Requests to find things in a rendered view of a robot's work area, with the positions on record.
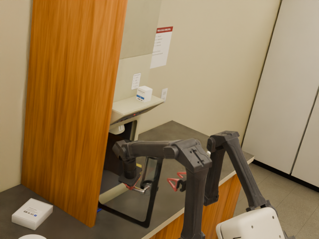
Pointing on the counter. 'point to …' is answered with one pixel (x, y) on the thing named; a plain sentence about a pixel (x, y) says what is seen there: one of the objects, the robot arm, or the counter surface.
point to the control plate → (129, 116)
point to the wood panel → (70, 100)
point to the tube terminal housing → (144, 68)
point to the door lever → (141, 189)
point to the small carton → (144, 94)
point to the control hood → (132, 107)
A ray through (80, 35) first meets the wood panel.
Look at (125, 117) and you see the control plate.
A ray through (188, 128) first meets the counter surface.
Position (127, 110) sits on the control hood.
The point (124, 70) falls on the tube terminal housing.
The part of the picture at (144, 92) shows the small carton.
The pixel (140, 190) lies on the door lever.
